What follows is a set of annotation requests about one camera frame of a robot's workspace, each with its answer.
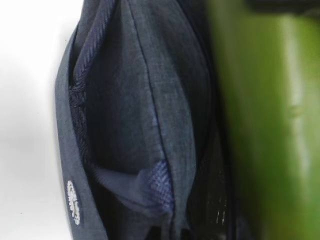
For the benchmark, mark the dark navy fabric bag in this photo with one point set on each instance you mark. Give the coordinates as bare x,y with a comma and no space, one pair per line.
139,140

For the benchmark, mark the green cucumber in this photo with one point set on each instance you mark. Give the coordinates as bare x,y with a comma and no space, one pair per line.
268,68

